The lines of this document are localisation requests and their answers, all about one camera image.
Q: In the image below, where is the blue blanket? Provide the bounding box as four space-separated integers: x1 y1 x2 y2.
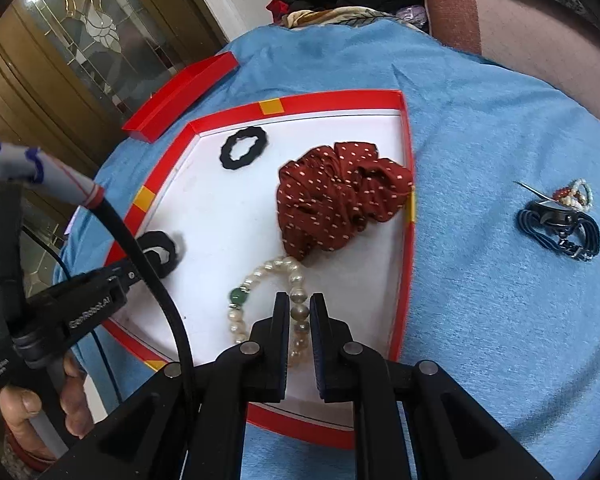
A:
52 19 600 480

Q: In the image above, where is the red garment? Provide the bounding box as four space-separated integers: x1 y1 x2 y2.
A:
266 0 307 26

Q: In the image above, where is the wooden door with stained glass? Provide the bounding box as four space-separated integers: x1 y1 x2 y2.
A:
0 0 237 243

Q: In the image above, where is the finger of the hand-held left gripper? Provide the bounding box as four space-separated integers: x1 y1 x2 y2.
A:
99 259 148 292

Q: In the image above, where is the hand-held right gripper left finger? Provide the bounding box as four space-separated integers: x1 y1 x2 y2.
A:
30 292 291 480

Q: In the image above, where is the purple cloth item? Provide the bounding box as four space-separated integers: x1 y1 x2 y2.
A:
395 4 429 29

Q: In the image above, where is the red jewelry box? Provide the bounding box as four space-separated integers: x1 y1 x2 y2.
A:
100 90 419 452

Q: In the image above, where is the smooth black hair tie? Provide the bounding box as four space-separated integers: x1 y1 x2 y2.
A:
135 230 182 279

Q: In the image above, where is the blue striped hair tie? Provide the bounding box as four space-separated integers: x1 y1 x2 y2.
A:
517 200 600 262

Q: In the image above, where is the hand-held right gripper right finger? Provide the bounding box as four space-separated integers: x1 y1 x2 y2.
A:
309 293 556 480

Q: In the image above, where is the beige patterned scarf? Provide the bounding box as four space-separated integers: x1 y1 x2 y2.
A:
285 5 407 29

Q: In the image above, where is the scalloped black hair tie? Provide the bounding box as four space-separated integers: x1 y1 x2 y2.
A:
219 127 271 170

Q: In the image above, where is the white pearl bracelet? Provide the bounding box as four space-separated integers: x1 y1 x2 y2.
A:
225 256 314 369

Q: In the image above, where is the person's left hand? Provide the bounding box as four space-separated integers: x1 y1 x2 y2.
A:
0 354 97 461

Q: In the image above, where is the pale bead bracelet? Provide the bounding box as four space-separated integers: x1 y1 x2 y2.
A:
562 178 594 212

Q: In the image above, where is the silver hair clip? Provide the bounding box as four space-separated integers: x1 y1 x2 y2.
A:
512 180 547 202

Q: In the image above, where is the thin black cable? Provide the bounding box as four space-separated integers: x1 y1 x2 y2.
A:
21 225 123 403

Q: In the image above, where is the black cable with patterned wrap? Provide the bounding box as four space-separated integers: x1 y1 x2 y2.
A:
0 141 197 391

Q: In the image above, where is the red box lid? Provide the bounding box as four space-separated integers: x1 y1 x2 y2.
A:
121 51 240 144

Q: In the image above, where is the dark red dotted scrunchie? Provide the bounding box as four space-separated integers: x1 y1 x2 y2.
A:
277 142 415 262

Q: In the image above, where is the pink sofa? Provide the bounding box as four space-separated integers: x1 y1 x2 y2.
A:
425 0 600 142

